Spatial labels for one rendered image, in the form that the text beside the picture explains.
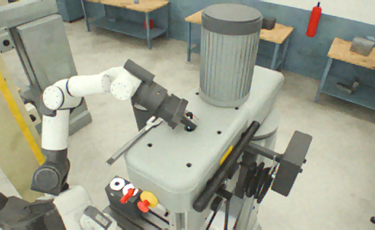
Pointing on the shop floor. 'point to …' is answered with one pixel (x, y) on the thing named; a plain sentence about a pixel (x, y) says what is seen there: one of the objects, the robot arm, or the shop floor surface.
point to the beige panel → (8, 123)
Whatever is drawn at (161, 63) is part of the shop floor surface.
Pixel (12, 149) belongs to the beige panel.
